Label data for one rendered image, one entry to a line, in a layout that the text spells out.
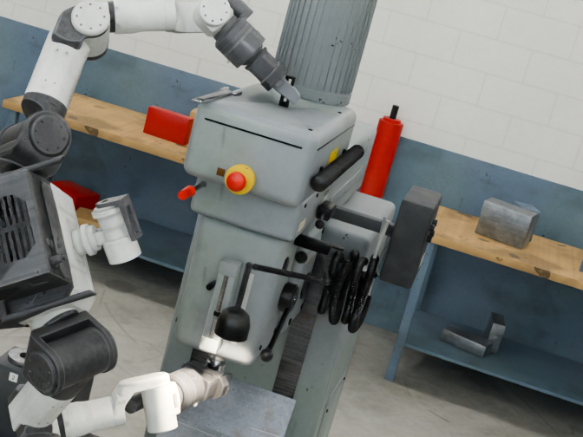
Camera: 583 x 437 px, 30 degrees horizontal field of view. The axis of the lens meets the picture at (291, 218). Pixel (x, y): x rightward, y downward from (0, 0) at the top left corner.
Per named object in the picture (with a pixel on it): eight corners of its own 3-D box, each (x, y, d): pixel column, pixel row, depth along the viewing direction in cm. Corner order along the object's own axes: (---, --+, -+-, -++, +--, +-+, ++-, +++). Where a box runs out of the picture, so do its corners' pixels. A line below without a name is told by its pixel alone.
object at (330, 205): (322, 231, 241) (327, 214, 240) (304, 225, 242) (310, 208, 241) (333, 219, 253) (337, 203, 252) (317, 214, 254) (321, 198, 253)
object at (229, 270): (215, 354, 239) (238, 266, 233) (198, 348, 239) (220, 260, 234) (220, 348, 243) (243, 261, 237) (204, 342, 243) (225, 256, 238)
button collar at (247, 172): (249, 198, 218) (256, 170, 216) (221, 189, 219) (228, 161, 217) (252, 196, 220) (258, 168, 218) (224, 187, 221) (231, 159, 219)
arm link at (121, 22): (159, 12, 236) (68, 15, 232) (162, -11, 226) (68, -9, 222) (164, 56, 233) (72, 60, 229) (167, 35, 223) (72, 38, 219)
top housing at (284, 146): (298, 211, 218) (319, 134, 214) (178, 173, 222) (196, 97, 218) (343, 172, 263) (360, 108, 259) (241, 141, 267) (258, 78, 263)
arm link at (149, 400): (192, 370, 239) (163, 383, 229) (199, 418, 239) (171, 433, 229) (149, 373, 244) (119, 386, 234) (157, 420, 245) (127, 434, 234)
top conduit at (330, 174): (324, 194, 219) (329, 178, 218) (304, 188, 220) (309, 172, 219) (362, 160, 262) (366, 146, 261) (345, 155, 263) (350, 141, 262)
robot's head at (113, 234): (95, 270, 210) (139, 257, 210) (77, 223, 207) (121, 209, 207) (101, 260, 216) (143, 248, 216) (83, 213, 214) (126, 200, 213)
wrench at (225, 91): (205, 106, 213) (206, 101, 213) (186, 100, 214) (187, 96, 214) (241, 94, 236) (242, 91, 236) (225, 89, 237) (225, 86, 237)
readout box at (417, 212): (414, 292, 260) (439, 210, 254) (377, 280, 261) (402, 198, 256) (423, 271, 279) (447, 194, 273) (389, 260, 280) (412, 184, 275)
